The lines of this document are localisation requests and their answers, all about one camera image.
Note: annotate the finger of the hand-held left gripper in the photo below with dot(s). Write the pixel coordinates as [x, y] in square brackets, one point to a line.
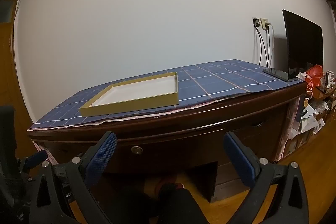
[36, 157]

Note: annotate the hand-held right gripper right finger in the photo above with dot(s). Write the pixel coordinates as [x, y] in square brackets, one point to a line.
[240, 158]

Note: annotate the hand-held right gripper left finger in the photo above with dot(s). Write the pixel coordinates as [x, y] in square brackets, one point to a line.
[101, 158]

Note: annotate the white laundry basket with clothes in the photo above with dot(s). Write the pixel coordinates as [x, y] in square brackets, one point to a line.
[288, 121]

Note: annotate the shallow tan cardboard box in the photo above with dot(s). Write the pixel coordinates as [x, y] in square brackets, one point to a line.
[136, 106]

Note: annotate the person's leg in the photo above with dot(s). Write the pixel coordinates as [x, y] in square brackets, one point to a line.
[176, 203]

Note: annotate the wooden wardrobe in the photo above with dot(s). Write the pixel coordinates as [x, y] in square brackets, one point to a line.
[6, 69]

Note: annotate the blue plaid tablecloth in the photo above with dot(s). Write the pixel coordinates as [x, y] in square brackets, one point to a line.
[223, 77]

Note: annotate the pile of papers and clutter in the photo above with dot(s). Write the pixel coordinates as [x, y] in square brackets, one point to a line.
[315, 111]

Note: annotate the red plastic bag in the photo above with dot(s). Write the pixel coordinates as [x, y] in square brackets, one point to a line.
[315, 72]

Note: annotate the black monitor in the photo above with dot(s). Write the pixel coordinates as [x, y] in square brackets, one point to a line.
[302, 48]

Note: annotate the white wall socket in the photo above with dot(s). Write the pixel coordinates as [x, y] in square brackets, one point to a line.
[264, 23]

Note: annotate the dark wall socket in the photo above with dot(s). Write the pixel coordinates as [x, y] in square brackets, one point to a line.
[256, 22]

